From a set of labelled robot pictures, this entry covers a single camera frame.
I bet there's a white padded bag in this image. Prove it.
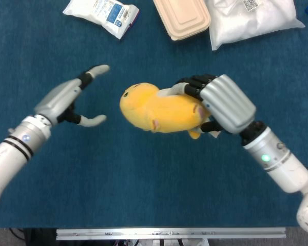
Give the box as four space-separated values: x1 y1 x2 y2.
204 0 306 51

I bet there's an aluminium rail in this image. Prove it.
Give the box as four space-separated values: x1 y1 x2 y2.
55 226 287 241

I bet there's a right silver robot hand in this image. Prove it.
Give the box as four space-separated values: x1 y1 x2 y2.
158 73 257 139

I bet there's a blue table cloth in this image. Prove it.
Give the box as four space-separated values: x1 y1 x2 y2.
0 0 308 229

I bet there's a yellow plush toy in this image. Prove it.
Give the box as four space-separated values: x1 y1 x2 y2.
119 82 222 140

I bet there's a beige lidded lunch box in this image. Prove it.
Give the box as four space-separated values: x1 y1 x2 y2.
152 0 212 42

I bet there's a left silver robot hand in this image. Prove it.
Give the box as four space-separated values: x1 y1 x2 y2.
34 64 110 128

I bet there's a white tissue pack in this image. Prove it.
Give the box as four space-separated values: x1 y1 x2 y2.
62 0 140 40

